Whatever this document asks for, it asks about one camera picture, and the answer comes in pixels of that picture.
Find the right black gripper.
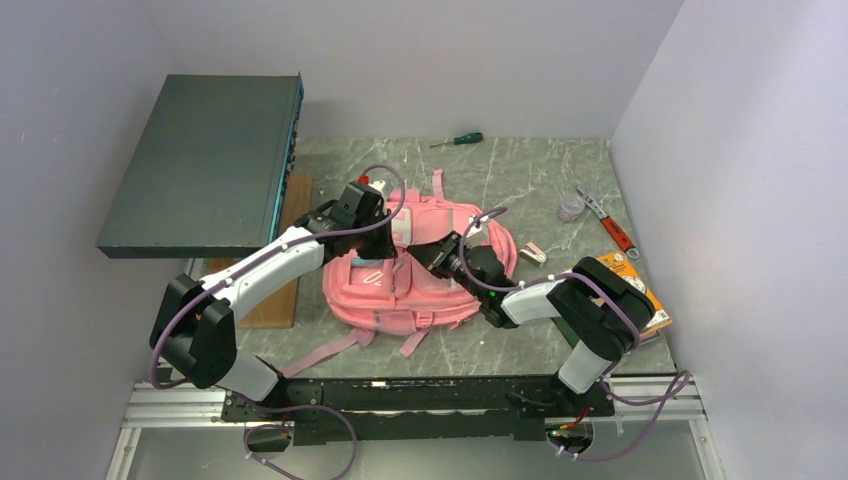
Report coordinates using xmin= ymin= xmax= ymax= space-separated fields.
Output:
xmin=406 ymin=231 xmax=486 ymax=303

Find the dark green book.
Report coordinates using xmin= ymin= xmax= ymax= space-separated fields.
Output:
xmin=552 ymin=318 xmax=660 ymax=347

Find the clear tape roll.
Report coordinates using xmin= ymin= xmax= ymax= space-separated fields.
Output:
xmin=556 ymin=194 xmax=585 ymax=223

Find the green handled screwdriver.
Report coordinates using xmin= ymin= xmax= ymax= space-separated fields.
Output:
xmin=431 ymin=132 xmax=484 ymax=148

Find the orange comic book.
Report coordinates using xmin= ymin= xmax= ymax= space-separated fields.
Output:
xmin=597 ymin=251 xmax=672 ymax=335

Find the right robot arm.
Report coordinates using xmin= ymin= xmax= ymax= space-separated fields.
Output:
xmin=407 ymin=232 xmax=655 ymax=415

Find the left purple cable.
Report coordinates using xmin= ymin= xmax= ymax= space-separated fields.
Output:
xmin=148 ymin=164 xmax=407 ymax=391

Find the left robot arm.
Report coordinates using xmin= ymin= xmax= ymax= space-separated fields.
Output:
xmin=149 ymin=176 xmax=397 ymax=420

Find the pink white stapler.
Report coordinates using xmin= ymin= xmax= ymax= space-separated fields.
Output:
xmin=518 ymin=242 xmax=548 ymax=268

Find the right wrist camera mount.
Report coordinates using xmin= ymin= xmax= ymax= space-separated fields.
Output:
xmin=465 ymin=214 xmax=492 ymax=247

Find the pink student backpack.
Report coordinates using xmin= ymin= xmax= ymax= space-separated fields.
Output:
xmin=281 ymin=170 xmax=481 ymax=378

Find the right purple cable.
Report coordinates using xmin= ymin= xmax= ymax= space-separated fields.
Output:
xmin=458 ymin=206 xmax=692 ymax=464

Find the red adjustable wrench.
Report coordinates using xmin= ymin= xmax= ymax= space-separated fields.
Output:
xmin=575 ymin=187 xmax=641 ymax=260

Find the wooden board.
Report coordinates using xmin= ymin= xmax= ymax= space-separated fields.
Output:
xmin=235 ymin=173 xmax=314 ymax=331

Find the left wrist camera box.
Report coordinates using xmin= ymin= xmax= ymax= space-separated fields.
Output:
xmin=358 ymin=175 xmax=391 ymax=197

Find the purple cable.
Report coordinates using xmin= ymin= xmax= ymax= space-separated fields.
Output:
xmin=148 ymin=164 xmax=407 ymax=391
xmin=458 ymin=206 xmax=692 ymax=464

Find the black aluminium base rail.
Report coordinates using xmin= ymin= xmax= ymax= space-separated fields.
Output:
xmin=122 ymin=375 xmax=705 ymax=446

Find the dark grey flat box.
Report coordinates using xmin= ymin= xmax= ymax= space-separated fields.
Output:
xmin=96 ymin=74 xmax=305 ymax=259

